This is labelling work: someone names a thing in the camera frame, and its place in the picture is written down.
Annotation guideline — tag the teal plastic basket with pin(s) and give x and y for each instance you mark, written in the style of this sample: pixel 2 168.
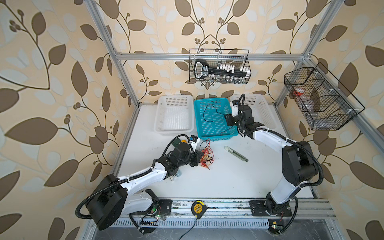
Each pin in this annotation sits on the teal plastic basket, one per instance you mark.
pixel 210 119

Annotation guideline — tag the green utility knife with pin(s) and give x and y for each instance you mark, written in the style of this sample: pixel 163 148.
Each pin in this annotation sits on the green utility knife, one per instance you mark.
pixel 236 154

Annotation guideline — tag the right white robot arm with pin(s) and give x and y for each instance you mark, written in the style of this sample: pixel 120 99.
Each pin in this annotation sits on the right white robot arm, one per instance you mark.
pixel 300 168

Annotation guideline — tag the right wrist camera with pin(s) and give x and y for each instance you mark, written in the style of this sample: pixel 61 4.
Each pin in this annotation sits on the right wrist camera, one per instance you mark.
pixel 235 108

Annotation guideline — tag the right black wire basket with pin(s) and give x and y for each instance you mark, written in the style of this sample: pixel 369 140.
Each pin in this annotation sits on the right black wire basket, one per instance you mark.
pixel 328 104

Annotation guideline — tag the green pipe wrench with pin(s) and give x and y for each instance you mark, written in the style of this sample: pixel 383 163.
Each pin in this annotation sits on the green pipe wrench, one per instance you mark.
pixel 176 142

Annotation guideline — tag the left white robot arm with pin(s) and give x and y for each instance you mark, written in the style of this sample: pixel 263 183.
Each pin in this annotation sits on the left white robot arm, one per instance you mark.
pixel 116 196

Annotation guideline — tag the right white plastic basket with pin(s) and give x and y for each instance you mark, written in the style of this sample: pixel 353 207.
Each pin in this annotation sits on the right white plastic basket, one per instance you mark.
pixel 261 110

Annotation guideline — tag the left white plastic basket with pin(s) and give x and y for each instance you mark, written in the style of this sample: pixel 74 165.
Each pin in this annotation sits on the left white plastic basket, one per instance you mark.
pixel 175 115

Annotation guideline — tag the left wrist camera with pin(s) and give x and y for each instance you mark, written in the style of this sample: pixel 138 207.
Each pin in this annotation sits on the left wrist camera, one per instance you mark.
pixel 194 141

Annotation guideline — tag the red item in basket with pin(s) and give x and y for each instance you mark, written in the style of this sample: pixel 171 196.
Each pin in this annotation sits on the red item in basket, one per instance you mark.
pixel 298 92

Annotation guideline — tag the grey blue stapler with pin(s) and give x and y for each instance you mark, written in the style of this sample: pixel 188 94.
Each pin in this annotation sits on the grey blue stapler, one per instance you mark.
pixel 175 176

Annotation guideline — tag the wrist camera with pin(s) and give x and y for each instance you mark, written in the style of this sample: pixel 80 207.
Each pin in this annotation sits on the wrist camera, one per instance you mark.
pixel 235 108
pixel 194 141

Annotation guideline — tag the yellow tape measure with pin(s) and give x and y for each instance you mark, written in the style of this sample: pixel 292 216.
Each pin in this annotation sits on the yellow tape measure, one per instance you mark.
pixel 198 209

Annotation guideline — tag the white plastic basket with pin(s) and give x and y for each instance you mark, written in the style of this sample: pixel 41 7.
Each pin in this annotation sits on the white plastic basket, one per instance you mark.
pixel 261 110
pixel 175 115

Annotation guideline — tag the aluminium frame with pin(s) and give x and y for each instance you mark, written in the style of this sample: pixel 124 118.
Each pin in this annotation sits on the aluminium frame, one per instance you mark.
pixel 151 41

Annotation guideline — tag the back black wire basket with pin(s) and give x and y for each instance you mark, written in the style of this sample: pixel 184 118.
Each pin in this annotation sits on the back black wire basket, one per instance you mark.
pixel 225 56

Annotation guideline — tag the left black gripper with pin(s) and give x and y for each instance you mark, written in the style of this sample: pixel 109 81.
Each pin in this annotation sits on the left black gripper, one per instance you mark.
pixel 196 156

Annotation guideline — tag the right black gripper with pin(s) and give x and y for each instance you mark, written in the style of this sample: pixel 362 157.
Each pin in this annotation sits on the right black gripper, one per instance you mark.
pixel 233 119

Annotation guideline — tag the black wire basket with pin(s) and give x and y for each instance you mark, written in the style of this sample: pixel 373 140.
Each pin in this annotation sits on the black wire basket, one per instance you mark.
pixel 328 104
pixel 225 56

